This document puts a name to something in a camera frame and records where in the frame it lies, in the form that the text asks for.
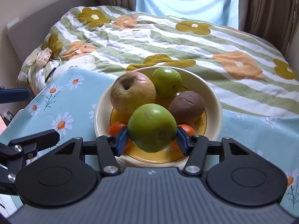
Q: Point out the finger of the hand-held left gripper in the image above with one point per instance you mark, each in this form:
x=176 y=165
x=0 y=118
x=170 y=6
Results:
x=16 y=96
x=39 y=138

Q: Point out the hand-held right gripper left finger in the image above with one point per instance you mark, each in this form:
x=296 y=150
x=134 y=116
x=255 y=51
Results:
x=122 y=142

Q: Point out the cream ceramic bowl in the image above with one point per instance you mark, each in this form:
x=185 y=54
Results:
x=211 y=112

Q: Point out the yellow wrinkled apple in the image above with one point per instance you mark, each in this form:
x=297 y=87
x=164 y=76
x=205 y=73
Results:
x=133 y=98

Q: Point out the small black flat item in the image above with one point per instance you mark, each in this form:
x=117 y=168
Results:
x=50 y=74

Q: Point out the small green apple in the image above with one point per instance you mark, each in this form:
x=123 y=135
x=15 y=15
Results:
x=167 y=82

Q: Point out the blue daisy tablecloth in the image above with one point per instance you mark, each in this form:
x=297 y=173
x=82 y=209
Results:
x=70 y=98

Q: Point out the light blue sheer curtain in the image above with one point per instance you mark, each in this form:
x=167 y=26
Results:
x=186 y=0

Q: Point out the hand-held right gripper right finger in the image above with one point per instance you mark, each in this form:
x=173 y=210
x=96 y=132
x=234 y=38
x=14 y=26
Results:
x=182 y=142

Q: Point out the grey bed headboard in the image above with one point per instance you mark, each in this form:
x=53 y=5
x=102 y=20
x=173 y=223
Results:
x=46 y=16

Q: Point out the large green apple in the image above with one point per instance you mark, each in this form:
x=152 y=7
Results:
x=151 y=128

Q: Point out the brown kiwi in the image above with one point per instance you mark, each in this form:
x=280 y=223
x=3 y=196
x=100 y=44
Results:
x=186 y=106

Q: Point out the small tangerine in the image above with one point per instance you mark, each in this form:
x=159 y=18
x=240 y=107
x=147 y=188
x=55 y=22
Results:
x=116 y=128
x=189 y=130

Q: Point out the striped floral blanket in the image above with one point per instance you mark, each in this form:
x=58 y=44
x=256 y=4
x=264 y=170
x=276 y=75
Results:
x=163 y=42

